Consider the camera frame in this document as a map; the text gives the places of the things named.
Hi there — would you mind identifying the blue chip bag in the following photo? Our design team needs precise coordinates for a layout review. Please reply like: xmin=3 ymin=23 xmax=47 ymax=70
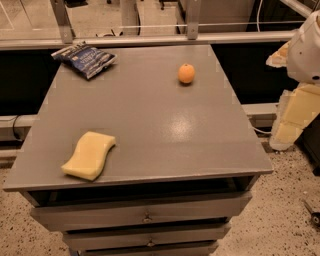
xmin=51 ymin=42 xmax=116 ymax=80

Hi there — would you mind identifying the top grey drawer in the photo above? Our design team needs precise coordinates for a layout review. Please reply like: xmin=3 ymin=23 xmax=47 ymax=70
xmin=31 ymin=191 xmax=252 ymax=231

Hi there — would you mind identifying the dark caster wheel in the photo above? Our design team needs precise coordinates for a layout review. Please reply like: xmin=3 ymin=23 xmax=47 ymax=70
xmin=303 ymin=200 xmax=320 ymax=228

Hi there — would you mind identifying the grey drawer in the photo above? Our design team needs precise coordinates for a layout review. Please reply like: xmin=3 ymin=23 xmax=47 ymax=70
xmin=63 ymin=223 xmax=231 ymax=250
xmin=81 ymin=241 xmax=218 ymax=256
xmin=31 ymin=191 xmax=252 ymax=231

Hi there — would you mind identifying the orange fruit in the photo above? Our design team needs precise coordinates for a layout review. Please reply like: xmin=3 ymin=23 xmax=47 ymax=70
xmin=178 ymin=63 xmax=195 ymax=84

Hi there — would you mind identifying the grey drawer cabinet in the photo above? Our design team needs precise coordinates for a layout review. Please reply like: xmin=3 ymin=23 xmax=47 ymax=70
xmin=2 ymin=44 xmax=274 ymax=256

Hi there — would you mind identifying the black cable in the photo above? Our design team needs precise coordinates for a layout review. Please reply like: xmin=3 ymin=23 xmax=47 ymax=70
xmin=11 ymin=115 xmax=22 ymax=142

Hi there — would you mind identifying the grey metal railing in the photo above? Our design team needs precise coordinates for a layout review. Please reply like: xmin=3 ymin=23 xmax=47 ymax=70
xmin=0 ymin=0 xmax=319 ymax=50

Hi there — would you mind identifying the middle grey drawer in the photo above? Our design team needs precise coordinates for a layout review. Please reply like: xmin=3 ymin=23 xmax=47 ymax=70
xmin=63 ymin=223 xmax=231 ymax=250

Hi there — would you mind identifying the bottom grey drawer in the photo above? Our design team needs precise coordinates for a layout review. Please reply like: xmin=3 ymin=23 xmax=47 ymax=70
xmin=81 ymin=241 xmax=218 ymax=256

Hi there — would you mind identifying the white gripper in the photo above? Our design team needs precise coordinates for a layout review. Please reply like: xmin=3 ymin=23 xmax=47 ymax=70
xmin=266 ymin=11 xmax=320 ymax=151

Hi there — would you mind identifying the white cable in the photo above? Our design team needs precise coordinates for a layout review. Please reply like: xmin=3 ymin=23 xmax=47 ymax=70
xmin=255 ymin=0 xmax=264 ymax=33

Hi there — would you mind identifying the yellow sponge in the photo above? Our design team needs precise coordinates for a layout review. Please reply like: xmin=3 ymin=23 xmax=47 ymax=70
xmin=61 ymin=131 xmax=116 ymax=181

